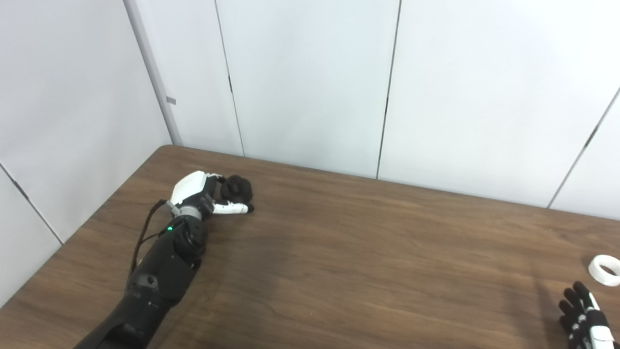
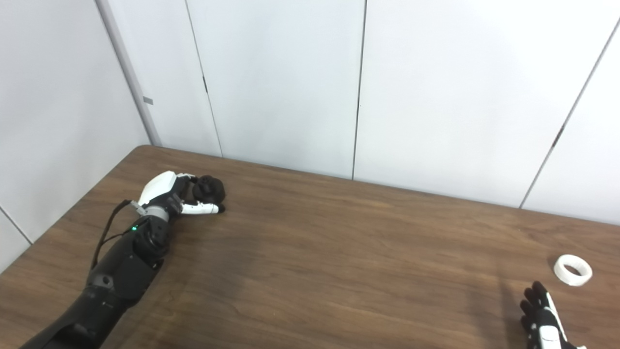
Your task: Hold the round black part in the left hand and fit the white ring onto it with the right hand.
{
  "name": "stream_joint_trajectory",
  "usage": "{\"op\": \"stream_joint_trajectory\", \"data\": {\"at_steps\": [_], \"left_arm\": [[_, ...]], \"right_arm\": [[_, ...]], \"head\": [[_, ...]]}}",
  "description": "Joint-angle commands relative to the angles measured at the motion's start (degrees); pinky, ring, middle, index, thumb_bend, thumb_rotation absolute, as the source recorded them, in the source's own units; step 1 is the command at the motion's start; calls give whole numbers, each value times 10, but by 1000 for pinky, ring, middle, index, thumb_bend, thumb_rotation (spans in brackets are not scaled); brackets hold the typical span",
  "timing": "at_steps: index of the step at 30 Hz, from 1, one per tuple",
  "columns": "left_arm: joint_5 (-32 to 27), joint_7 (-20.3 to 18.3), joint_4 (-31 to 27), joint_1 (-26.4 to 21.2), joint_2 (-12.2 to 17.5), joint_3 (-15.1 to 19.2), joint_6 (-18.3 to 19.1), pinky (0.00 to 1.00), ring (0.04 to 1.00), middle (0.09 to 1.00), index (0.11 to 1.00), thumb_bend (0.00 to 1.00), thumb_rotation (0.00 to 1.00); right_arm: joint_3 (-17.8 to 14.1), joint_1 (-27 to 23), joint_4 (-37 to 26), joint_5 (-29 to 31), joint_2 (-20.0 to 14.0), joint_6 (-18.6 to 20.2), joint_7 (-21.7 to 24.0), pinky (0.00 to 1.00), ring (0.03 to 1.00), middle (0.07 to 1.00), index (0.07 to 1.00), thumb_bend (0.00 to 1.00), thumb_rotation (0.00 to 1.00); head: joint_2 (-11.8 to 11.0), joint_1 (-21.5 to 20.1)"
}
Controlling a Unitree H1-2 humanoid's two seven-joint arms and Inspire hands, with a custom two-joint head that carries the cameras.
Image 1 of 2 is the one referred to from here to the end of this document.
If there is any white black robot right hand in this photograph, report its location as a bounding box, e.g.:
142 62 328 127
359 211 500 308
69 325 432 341
558 282 620 349

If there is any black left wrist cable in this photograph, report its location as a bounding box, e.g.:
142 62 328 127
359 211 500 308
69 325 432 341
128 199 171 278

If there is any round black part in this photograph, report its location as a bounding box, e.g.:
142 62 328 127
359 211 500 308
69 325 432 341
220 175 254 204

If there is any gray wall corner post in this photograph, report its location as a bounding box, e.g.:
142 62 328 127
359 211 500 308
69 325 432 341
123 0 184 146

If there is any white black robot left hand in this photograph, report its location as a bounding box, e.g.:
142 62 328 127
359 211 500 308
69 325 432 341
169 171 255 219

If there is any white ring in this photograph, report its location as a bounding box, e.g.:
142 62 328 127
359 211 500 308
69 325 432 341
588 254 620 286

